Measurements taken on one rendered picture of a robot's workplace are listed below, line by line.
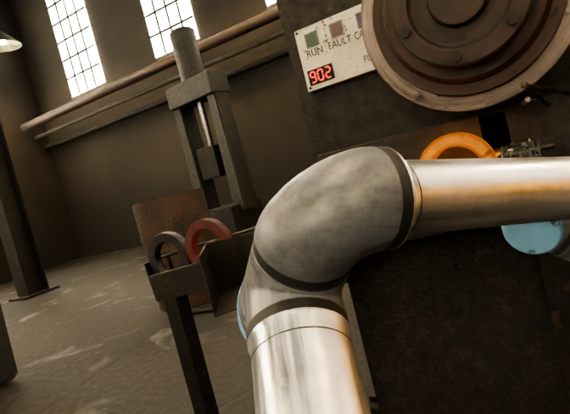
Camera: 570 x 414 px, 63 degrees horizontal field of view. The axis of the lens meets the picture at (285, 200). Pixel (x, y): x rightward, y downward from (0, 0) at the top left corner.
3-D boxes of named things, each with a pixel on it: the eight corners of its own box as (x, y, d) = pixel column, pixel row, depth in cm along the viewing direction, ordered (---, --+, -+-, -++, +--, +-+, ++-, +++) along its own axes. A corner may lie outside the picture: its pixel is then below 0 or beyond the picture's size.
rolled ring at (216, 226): (218, 213, 148) (224, 210, 151) (176, 227, 157) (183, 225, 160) (237, 267, 148) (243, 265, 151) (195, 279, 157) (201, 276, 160)
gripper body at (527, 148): (539, 137, 96) (543, 159, 87) (547, 173, 99) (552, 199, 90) (499, 145, 100) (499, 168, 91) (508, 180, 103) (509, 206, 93)
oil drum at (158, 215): (191, 289, 427) (165, 195, 421) (243, 283, 397) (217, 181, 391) (143, 315, 375) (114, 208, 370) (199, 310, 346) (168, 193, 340)
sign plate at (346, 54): (310, 92, 140) (296, 32, 139) (394, 64, 127) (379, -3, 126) (308, 92, 138) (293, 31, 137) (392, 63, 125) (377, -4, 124)
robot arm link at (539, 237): (548, 267, 78) (489, 243, 80) (542, 229, 88) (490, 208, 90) (581, 225, 73) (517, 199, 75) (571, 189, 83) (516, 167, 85)
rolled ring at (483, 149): (430, 123, 113) (433, 123, 116) (407, 194, 118) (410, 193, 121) (511, 145, 106) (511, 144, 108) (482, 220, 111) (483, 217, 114)
